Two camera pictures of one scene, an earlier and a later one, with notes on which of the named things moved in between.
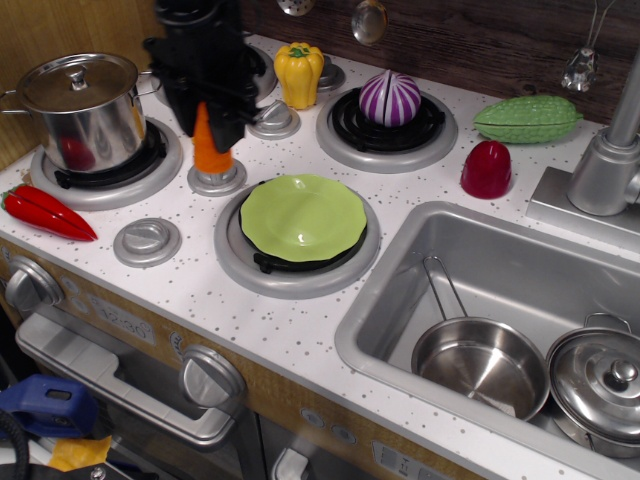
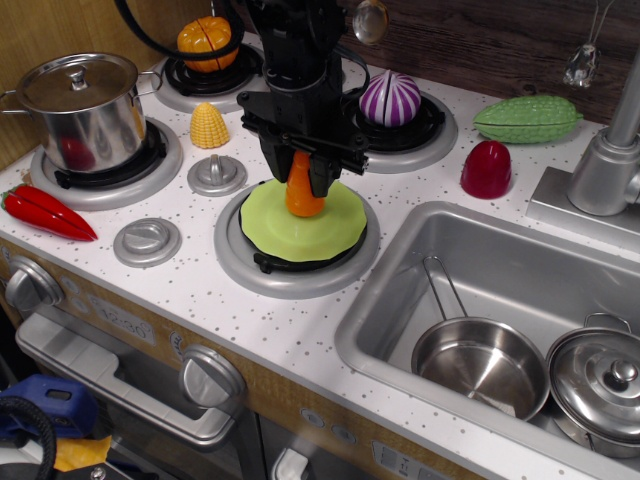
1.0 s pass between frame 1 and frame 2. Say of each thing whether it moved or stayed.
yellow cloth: stayed
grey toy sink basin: stayed
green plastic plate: stayed
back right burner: stayed
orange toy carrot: moved
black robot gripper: moved
